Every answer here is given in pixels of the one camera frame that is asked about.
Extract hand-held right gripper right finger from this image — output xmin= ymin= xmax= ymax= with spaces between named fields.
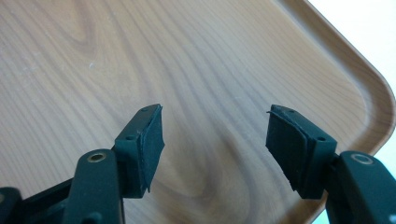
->
xmin=265 ymin=104 xmax=338 ymax=200

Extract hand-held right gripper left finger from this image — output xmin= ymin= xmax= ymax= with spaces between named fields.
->
xmin=113 ymin=104 xmax=166 ymax=200

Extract wooden tray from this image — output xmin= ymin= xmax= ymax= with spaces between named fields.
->
xmin=0 ymin=0 xmax=396 ymax=224

